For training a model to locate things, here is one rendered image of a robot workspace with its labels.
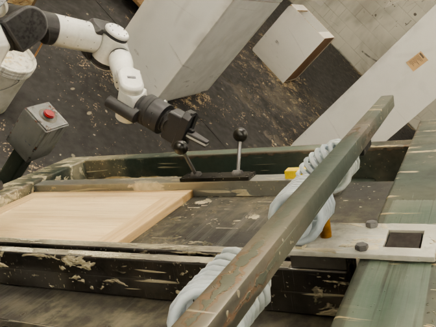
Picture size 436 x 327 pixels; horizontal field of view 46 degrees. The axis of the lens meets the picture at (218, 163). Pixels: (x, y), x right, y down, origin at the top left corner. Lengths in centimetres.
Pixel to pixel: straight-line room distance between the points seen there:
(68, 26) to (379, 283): 119
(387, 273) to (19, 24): 113
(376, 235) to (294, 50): 567
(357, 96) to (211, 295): 469
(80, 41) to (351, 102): 366
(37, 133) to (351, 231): 135
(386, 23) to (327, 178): 889
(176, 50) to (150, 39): 24
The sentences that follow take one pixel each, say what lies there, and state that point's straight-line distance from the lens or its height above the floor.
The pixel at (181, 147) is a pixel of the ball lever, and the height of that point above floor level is 142.
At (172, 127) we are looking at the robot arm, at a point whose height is 139.
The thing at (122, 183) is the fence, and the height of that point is 117.
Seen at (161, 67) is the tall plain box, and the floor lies 32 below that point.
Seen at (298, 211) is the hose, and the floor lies 191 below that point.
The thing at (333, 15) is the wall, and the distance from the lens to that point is 955.
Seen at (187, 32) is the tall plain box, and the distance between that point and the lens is 386.
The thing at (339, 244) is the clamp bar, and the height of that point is 178.
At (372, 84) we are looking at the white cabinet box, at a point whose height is 102.
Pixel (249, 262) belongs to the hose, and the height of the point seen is 191.
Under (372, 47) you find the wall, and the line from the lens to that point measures 939.
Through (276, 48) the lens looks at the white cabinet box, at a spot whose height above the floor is 24.
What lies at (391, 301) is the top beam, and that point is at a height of 184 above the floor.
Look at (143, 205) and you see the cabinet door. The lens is 132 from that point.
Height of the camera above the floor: 210
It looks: 30 degrees down
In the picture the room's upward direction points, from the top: 43 degrees clockwise
